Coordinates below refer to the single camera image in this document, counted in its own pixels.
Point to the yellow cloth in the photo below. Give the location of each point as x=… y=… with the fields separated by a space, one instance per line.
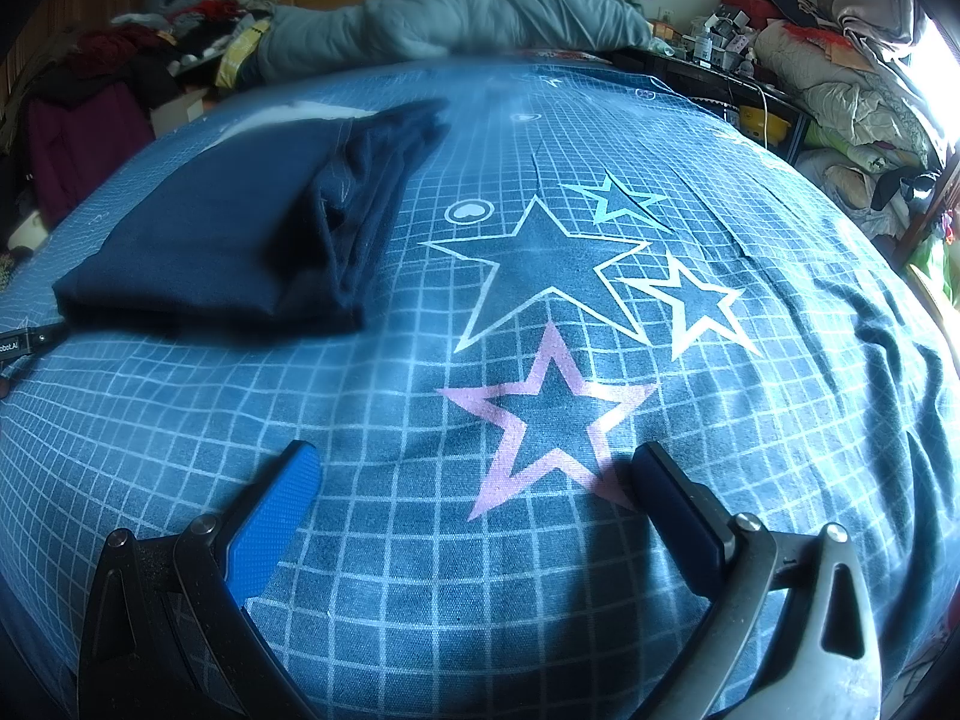
x=240 y=52

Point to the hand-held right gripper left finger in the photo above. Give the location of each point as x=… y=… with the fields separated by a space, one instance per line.
x=274 y=532

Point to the maroon cloth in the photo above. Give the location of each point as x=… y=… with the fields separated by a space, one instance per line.
x=82 y=150

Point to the grey duvet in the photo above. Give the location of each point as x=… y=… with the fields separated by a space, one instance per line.
x=450 y=22

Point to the pile of quilts and bedding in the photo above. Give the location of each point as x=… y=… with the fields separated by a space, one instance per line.
x=847 y=105

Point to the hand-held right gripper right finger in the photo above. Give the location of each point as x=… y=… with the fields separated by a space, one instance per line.
x=679 y=521

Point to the blue star-print bedsheet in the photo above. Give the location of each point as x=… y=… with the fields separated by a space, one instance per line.
x=525 y=390

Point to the dark desk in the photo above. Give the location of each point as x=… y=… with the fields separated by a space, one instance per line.
x=697 y=90

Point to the green bag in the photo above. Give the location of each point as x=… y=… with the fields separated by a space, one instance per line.
x=928 y=262

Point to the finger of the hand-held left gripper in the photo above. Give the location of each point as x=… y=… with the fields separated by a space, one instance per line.
x=46 y=334

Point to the small desk clutter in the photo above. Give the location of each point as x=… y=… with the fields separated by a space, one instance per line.
x=705 y=37

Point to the dark blue garment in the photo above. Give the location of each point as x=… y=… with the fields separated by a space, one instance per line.
x=225 y=232

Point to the pile of mixed clothes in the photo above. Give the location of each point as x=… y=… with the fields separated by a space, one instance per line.
x=150 y=52

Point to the yellow bowl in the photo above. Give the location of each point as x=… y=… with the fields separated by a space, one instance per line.
x=765 y=121

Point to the white box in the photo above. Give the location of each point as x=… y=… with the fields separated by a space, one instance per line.
x=180 y=114

